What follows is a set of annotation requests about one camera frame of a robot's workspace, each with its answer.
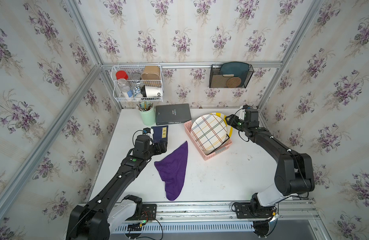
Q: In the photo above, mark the purple cloth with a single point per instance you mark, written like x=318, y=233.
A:
x=172, y=171

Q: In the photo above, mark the yellow striped round plate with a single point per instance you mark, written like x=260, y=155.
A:
x=229, y=128

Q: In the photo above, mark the round cork coaster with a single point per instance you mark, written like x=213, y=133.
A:
x=233, y=82

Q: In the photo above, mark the teal plate in holder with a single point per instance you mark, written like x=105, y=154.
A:
x=237, y=69

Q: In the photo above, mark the brown paper box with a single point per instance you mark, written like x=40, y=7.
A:
x=151, y=73

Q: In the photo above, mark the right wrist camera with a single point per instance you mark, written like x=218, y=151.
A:
x=244, y=107

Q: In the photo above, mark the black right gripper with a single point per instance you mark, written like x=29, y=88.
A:
x=231, y=118

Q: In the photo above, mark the white cylindrical can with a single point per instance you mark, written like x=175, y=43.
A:
x=151, y=92

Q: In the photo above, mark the green pen cup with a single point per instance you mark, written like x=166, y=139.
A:
x=147, y=113

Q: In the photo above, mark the pink plastic basket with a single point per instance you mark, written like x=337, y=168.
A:
x=222, y=148

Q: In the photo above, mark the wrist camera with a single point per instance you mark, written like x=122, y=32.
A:
x=146, y=131
x=244, y=107

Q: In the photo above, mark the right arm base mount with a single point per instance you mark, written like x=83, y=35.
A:
x=263, y=218

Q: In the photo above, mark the small navy notebook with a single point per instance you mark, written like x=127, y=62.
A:
x=160, y=133

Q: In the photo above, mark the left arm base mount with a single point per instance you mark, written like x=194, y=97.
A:
x=143, y=214

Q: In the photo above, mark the white wire basket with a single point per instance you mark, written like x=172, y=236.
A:
x=135, y=82

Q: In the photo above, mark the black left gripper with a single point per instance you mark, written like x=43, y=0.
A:
x=164, y=148

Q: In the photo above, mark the dark grey book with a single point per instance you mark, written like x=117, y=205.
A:
x=172, y=114

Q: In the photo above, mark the round plaid plate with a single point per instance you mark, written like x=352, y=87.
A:
x=209, y=132

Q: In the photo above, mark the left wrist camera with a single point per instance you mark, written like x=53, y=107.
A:
x=146, y=131

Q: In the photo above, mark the black mesh wall holder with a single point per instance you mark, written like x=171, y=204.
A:
x=218, y=81

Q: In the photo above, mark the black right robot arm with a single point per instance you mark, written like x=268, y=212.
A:
x=294, y=173

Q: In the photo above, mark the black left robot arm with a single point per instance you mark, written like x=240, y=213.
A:
x=97, y=219

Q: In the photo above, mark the clear plastic bottle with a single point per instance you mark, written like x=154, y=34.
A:
x=124, y=88

